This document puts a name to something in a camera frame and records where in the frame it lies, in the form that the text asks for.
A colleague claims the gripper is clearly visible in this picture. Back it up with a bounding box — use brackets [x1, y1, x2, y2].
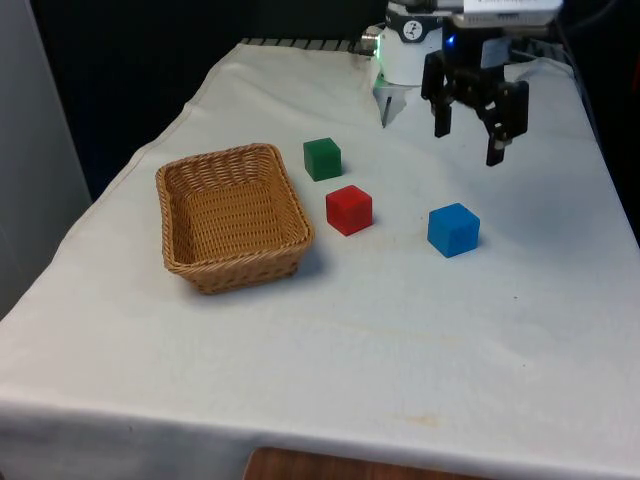
[420, 21, 530, 168]

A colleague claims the blue cube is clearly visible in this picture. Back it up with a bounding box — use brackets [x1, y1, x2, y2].
[427, 202, 481, 259]

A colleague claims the green cube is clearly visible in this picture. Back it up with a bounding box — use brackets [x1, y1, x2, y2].
[302, 137, 344, 182]

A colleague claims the red cube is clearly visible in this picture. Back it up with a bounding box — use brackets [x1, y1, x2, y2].
[325, 184, 374, 237]

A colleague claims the wicker basket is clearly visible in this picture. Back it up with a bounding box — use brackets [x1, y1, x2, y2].
[155, 142, 316, 296]

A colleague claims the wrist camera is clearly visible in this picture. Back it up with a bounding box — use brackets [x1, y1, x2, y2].
[443, 0, 564, 29]

